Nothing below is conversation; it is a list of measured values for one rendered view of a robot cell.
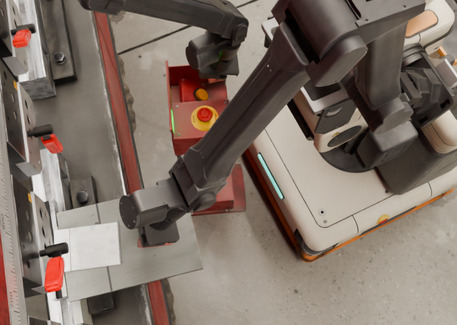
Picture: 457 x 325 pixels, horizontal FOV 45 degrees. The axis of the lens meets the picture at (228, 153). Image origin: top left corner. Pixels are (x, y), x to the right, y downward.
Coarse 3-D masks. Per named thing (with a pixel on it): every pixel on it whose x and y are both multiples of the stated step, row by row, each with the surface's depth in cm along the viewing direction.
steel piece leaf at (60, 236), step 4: (68, 228) 109; (56, 232) 109; (60, 232) 109; (64, 232) 109; (68, 232) 109; (56, 236) 109; (60, 236) 109; (64, 236) 109; (68, 236) 109; (56, 240) 108; (60, 240) 108; (64, 240) 108; (68, 240) 108; (68, 244) 108; (68, 252) 107; (64, 256) 107; (68, 256) 107; (68, 260) 107; (68, 264) 107; (68, 268) 106
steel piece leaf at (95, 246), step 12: (72, 228) 109; (84, 228) 109; (96, 228) 109; (108, 228) 109; (72, 240) 108; (84, 240) 108; (96, 240) 108; (108, 240) 108; (120, 240) 109; (72, 252) 107; (84, 252) 107; (96, 252) 108; (108, 252) 108; (120, 252) 107; (72, 264) 107; (84, 264) 107; (96, 264) 107; (108, 264) 107
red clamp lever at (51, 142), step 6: (42, 126) 90; (48, 126) 90; (30, 132) 90; (36, 132) 90; (42, 132) 90; (48, 132) 90; (42, 138) 93; (48, 138) 93; (54, 138) 93; (48, 144) 94; (54, 144) 94; (60, 144) 97; (54, 150) 97; (60, 150) 97
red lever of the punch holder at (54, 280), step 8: (48, 248) 81; (56, 248) 81; (64, 248) 81; (40, 256) 82; (48, 256) 82; (56, 256) 80; (48, 264) 78; (56, 264) 78; (64, 264) 79; (48, 272) 77; (56, 272) 76; (48, 280) 75; (56, 280) 75; (48, 288) 75; (56, 288) 75
